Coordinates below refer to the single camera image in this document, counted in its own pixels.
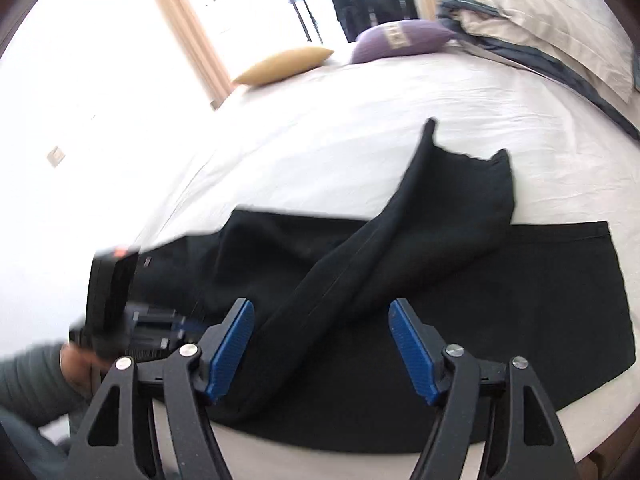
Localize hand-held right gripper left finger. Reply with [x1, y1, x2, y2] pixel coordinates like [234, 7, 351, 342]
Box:
[67, 297, 257, 480]

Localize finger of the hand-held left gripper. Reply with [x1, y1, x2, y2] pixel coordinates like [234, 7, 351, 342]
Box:
[170, 311, 213, 345]

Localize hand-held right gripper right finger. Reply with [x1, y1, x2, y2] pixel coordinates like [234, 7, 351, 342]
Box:
[387, 297, 576, 480]

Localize black pants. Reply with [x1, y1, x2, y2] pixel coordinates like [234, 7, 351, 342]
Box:
[137, 117, 636, 453]

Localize person's left forearm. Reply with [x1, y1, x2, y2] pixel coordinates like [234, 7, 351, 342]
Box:
[0, 342, 92, 427]

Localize person's left hand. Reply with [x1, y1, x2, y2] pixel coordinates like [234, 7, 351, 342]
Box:
[59, 345, 99, 393]

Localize person's leg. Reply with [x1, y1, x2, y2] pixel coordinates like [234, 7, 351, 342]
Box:
[0, 405, 71, 480]

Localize white bed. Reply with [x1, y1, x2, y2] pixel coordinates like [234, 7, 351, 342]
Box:
[115, 25, 640, 466]

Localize yellow pillow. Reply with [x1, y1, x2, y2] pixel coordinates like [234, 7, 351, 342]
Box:
[232, 46, 335, 86]

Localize purple pillow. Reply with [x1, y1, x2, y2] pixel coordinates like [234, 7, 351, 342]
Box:
[350, 19, 458, 65]

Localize black window railing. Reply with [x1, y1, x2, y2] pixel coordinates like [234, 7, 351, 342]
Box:
[270, 0, 326, 43]

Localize beige and grey duvet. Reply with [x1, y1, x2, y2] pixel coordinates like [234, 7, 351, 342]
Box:
[436, 0, 640, 140]

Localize black chair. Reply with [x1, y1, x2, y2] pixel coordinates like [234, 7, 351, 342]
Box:
[330, 0, 418, 43]

